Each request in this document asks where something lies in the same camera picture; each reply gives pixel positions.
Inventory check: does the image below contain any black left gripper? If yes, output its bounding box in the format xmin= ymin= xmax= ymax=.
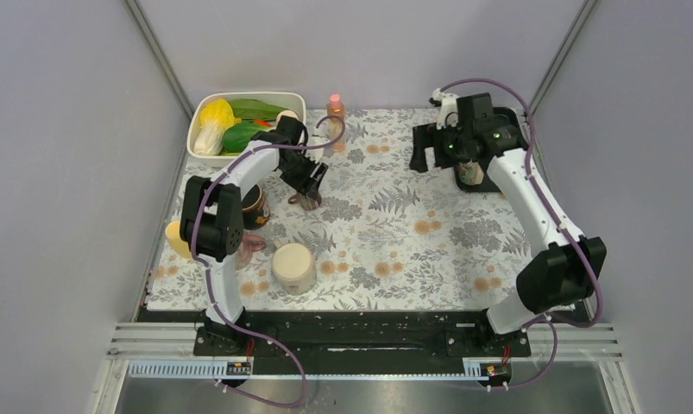
xmin=280 ymin=147 xmax=328 ymax=200

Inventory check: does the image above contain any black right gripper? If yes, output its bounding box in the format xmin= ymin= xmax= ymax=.
xmin=408 ymin=119 xmax=473 ymax=173

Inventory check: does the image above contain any brown striped small mug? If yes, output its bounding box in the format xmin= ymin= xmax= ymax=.
xmin=287 ymin=192 xmax=322 ymax=211

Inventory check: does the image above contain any cream floral mug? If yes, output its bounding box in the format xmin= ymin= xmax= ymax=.
xmin=457 ymin=161 xmax=485 ymax=186

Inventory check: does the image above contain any yellow toy behind arm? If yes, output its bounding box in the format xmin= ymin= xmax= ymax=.
xmin=165 ymin=221 xmax=192 ymax=260

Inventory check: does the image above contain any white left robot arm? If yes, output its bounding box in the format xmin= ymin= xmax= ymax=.
xmin=180 ymin=116 xmax=342 ymax=354

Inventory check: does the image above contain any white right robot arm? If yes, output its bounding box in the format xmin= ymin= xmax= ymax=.
xmin=409 ymin=90 xmax=607 ymax=355

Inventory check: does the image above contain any black mug with tan rim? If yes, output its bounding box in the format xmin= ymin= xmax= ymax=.
xmin=242 ymin=185 xmax=270 ymax=230

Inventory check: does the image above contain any pink glass mug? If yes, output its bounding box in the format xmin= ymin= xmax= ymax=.
xmin=236 ymin=234 xmax=267 ymax=270

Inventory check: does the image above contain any beige upside-down mug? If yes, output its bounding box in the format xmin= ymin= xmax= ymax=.
xmin=272 ymin=239 xmax=318 ymax=295

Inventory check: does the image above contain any white mushroom toy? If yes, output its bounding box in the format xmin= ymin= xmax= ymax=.
xmin=275 ymin=110 xmax=299 ymax=123

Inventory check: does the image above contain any black serving tray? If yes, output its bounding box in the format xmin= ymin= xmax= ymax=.
xmin=446 ymin=107 xmax=535 ymax=193

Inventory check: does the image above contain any pink drink bottle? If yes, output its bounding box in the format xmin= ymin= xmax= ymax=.
xmin=326 ymin=94 xmax=346 ymax=153

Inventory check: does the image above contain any white plastic vegetable tub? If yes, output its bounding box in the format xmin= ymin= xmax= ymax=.
xmin=186 ymin=91 xmax=306 ymax=167

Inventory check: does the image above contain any green bok choy toy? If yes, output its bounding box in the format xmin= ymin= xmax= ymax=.
xmin=219 ymin=122 xmax=273 ymax=155

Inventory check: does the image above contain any white napa cabbage toy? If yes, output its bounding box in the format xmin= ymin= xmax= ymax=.
xmin=192 ymin=98 xmax=241 ymax=156

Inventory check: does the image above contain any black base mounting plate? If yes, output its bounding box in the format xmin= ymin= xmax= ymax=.
xmin=193 ymin=310 xmax=532 ymax=370

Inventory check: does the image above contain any left small control board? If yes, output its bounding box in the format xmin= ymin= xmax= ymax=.
xmin=225 ymin=361 xmax=252 ymax=377

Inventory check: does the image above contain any small control board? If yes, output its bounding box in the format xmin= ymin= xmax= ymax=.
xmin=485 ymin=365 xmax=510 ymax=378
xmin=225 ymin=361 xmax=252 ymax=377

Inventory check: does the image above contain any right small control board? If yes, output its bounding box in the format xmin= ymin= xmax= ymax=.
xmin=485 ymin=365 xmax=510 ymax=378

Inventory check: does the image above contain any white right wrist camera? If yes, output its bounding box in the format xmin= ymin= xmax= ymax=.
xmin=429 ymin=88 xmax=459 ymax=129

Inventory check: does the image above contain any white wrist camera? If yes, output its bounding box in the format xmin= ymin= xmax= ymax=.
xmin=429 ymin=88 xmax=459 ymax=129
xmin=312 ymin=118 xmax=338 ymax=142

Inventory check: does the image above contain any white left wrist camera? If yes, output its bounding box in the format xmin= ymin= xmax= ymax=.
xmin=312 ymin=118 xmax=338 ymax=142

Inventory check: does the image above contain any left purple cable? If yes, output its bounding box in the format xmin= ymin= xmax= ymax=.
xmin=189 ymin=114 xmax=347 ymax=411

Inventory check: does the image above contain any white slotted cable duct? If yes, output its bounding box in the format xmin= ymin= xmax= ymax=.
xmin=128 ymin=357 xmax=501 ymax=381

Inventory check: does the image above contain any aluminium frame rail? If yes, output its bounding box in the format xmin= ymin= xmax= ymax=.
xmin=106 ymin=322 xmax=197 ymax=360

